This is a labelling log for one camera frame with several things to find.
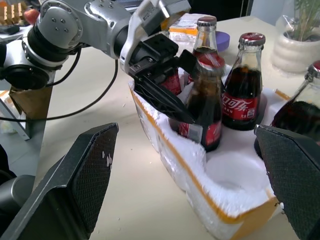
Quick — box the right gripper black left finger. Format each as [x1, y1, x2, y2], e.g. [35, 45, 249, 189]
[0, 122, 119, 240]

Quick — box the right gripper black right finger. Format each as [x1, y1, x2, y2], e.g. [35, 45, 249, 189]
[253, 124, 320, 240]

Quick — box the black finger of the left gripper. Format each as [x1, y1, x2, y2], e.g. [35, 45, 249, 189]
[178, 49, 202, 76]
[134, 76, 196, 124]

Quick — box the glass cola bottle red label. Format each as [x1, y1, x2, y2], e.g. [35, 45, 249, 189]
[161, 67, 186, 98]
[191, 15, 219, 57]
[270, 59, 320, 146]
[221, 32, 267, 132]
[178, 53, 227, 153]

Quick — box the orange taped foam box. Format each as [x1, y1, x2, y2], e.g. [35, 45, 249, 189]
[161, 12, 201, 51]

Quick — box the white foam crate orange tape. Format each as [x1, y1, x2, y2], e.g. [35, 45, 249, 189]
[128, 64, 291, 240]

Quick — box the purple round disc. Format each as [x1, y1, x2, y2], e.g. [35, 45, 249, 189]
[215, 30, 231, 53]

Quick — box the dark grey robot body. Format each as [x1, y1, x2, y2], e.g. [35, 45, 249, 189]
[0, 143, 37, 227]

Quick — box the brown cardboard piece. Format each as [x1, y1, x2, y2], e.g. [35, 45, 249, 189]
[9, 85, 54, 121]

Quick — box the white ribbed plant pot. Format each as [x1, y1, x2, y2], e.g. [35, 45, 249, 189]
[271, 31, 320, 74]

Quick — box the green potted plant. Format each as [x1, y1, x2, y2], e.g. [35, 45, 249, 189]
[291, 0, 320, 42]

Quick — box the red apple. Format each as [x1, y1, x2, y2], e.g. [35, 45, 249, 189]
[23, 8, 41, 25]

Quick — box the wooden block stack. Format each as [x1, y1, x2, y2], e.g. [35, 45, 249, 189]
[0, 3, 26, 26]

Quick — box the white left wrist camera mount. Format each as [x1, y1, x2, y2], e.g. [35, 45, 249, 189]
[119, 0, 191, 77]

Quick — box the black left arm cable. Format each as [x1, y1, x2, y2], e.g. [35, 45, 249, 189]
[0, 46, 119, 122]

